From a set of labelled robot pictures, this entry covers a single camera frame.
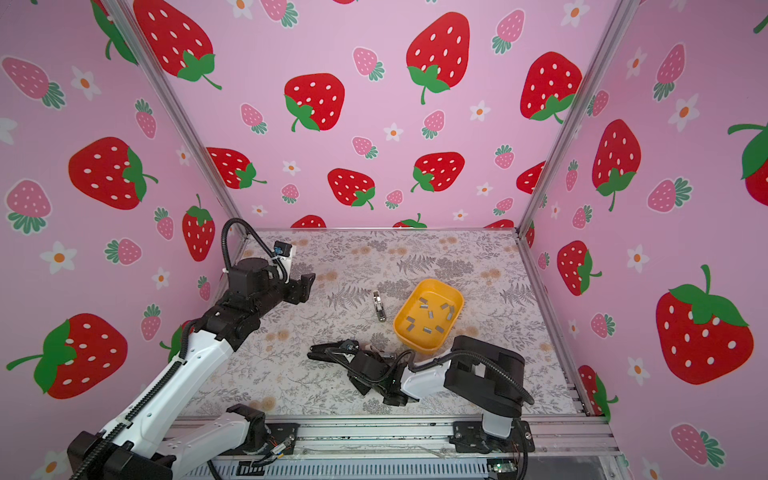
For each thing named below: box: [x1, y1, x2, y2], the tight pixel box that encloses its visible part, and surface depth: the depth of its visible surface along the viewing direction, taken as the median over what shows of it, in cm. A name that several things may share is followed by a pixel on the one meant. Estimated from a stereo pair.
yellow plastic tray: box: [394, 278, 464, 353], surface depth 98 cm
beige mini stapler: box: [373, 290, 387, 322], surface depth 100 cm
